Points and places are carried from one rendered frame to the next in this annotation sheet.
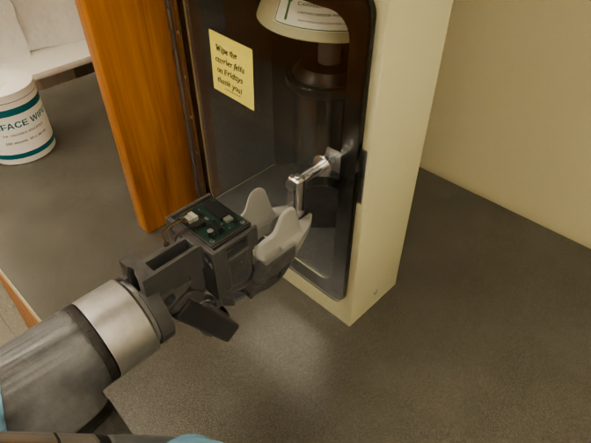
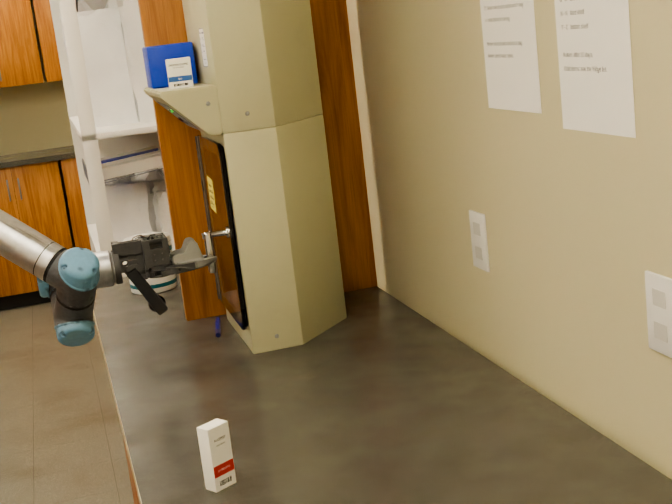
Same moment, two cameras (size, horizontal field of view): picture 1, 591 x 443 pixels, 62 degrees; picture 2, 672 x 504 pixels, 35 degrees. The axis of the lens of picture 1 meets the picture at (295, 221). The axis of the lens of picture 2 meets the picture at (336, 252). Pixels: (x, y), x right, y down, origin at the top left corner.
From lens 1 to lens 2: 1.90 m
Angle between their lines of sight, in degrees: 40
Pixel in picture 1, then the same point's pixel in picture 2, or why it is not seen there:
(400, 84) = (248, 186)
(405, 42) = (244, 166)
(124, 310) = (103, 255)
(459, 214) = (396, 324)
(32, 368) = not seen: hidden behind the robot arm
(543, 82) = (434, 219)
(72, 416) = not seen: hidden behind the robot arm
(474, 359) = (305, 367)
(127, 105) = (181, 225)
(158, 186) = (198, 286)
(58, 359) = not seen: hidden behind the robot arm
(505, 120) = (432, 253)
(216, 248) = (147, 242)
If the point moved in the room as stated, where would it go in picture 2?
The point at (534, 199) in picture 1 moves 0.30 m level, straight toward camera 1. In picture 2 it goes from (452, 315) to (330, 348)
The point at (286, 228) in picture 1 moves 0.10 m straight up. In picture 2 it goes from (191, 252) to (184, 204)
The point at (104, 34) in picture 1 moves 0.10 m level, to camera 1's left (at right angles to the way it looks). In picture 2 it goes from (172, 183) to (139, 184)
